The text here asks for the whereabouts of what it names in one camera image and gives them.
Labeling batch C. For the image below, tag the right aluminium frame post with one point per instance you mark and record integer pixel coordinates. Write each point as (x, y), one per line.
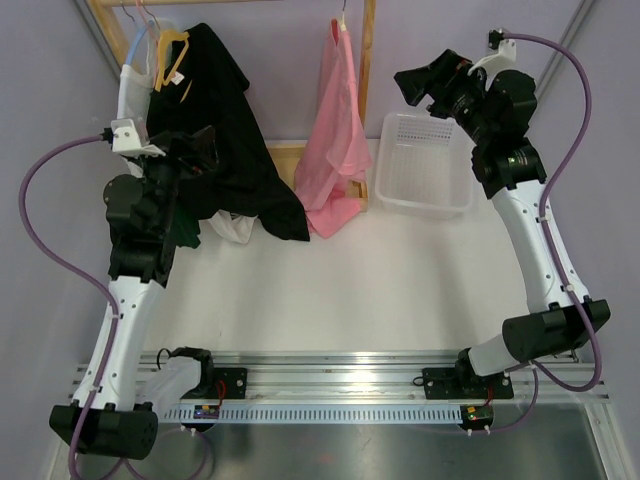
(576, 25)

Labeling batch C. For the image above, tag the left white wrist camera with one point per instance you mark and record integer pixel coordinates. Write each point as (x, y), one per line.
(126, 140)

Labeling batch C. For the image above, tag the left aluminium frame post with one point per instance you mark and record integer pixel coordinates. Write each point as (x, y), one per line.
(140, 58)

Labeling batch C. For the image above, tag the white t shirt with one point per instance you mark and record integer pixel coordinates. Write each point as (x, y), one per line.
(133, 102)

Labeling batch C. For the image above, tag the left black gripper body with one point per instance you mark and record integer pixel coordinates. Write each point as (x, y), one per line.
(164, 173)

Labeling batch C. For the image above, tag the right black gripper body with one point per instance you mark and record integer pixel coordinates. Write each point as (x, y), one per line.
(462, 101)

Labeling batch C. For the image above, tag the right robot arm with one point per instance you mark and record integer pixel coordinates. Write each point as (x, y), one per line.
(495, 111)

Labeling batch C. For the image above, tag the yellow hanger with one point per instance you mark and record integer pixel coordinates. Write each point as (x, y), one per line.
(167, 65)

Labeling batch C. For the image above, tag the white slotted cable duct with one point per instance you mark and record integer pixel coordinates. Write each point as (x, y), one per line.
(298, 414)

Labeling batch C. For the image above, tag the pink t shirt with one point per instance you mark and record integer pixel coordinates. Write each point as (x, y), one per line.
(336, 154)

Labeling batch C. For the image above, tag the cream hanger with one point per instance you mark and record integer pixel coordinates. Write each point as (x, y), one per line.
(341, 19)

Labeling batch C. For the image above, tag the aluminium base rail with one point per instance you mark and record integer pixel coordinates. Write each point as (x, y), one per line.
(374, 377)

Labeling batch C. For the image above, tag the wooden clothes rack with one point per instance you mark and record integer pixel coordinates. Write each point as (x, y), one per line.
(286, 154)

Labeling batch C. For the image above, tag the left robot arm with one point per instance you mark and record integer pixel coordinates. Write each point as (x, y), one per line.
(109, 415)

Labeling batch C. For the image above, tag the blue white hanger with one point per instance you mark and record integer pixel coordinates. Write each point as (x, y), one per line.
(154, 32)

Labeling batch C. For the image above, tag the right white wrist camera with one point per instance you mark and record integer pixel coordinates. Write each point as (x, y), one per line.
(502, 57)

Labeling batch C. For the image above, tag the aluminium frame post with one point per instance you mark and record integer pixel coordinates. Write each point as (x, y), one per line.
(576, 25)
(140, 58)

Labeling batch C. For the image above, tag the black t shirt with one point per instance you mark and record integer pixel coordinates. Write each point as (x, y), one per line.
(244, 180)

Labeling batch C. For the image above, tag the dark green t shirt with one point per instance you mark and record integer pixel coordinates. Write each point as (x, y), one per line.
(185, 230)

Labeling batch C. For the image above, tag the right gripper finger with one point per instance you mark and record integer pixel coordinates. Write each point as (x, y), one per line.
(448, 65)
(414, 84)

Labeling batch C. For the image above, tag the pink hanger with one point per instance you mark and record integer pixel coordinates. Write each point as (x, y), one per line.
(144, 12)

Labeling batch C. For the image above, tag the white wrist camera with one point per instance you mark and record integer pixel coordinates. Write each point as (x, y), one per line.
(502, 57)
(126, 140)

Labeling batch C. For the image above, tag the white plastic basket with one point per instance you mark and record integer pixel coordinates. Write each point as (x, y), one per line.
(423, 167)

